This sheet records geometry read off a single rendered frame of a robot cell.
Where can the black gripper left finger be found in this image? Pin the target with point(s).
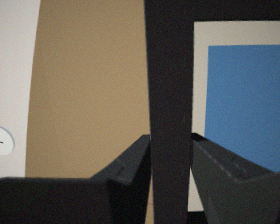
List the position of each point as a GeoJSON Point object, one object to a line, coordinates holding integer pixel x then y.
{"type": "Point", "coordinates": [118, 194]}

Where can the black picture frame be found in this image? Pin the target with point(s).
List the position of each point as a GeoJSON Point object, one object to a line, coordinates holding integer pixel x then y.
{"type": "Point", "coordinates": [213, 68]}

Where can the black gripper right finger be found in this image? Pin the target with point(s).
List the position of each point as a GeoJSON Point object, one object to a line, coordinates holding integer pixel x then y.
{"type": "Point", "coordinates": [232, 189]}

